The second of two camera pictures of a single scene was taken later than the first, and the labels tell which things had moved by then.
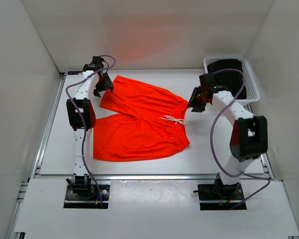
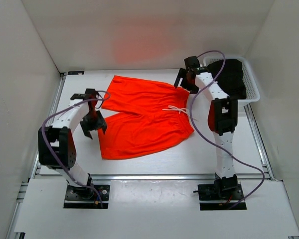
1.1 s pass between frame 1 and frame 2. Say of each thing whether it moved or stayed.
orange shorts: moved
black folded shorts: stayed
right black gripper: moved
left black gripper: moved
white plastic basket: stayed
